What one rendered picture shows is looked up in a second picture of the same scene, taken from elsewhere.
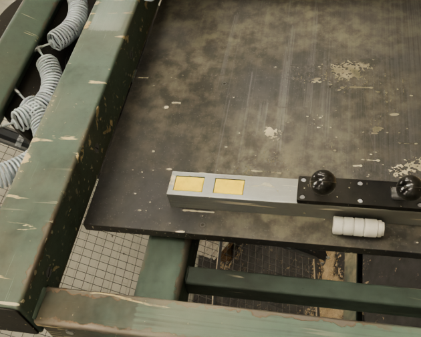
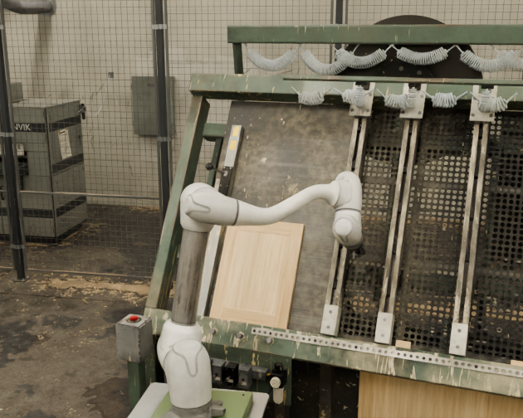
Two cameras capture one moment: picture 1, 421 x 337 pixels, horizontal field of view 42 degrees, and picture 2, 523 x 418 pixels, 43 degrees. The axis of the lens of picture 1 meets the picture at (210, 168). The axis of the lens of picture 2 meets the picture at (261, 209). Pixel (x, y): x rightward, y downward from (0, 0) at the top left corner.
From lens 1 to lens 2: 2.91 m
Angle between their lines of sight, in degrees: 55
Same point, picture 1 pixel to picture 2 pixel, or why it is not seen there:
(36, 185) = (227, 82)
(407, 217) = not seen: hidden behind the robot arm
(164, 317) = (189, 130)
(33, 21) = (406, 36)
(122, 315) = (191, 119)
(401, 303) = not seen: hidden behind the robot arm
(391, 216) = not seen: hidden behind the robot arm
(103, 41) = (296, 85)
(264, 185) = (232, 156)
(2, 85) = (354, 38)
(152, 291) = (211, 128)
